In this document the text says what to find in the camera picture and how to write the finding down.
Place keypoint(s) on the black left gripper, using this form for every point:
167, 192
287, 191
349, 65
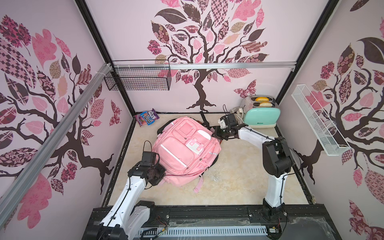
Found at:
162, 170

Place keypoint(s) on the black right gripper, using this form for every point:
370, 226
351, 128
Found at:
218, 132

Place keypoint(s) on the pink backpack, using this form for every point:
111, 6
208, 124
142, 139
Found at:
180, 179

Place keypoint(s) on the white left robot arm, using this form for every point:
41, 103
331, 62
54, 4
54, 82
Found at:
125, 218

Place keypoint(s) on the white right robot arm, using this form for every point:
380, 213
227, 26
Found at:
276, 156

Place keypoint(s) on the mint green toaster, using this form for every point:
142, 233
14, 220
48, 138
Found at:
260, 117

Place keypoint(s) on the yellow toast slice front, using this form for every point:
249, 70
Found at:
266, 104

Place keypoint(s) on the yellow toast slice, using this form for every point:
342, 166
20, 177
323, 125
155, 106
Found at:
262, 99
266, 104

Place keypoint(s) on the yellow toast slice back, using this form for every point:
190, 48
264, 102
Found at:
262, 99

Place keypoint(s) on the purple candy bag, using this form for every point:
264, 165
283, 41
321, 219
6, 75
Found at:
146, 117

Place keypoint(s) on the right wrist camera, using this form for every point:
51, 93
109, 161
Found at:
228, 121

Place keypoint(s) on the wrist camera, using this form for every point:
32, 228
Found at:
228, 121
149, 159

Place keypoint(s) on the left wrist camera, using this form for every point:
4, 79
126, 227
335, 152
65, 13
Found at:
149, 159

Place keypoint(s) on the aluminium rail back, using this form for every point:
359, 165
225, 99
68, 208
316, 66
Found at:
198, 66

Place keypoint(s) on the aluminium rail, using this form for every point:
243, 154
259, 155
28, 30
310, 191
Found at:
198, 66
24, 181

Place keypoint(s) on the white vented cable duct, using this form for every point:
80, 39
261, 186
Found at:
194, 232

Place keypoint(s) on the black wire basket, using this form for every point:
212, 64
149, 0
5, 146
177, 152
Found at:
139, 75

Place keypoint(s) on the white wire shelf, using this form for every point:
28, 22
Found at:
324, 128

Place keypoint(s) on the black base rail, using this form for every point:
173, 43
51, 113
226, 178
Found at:
252, 213

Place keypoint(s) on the aluminium rail left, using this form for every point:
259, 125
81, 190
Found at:
24, 181

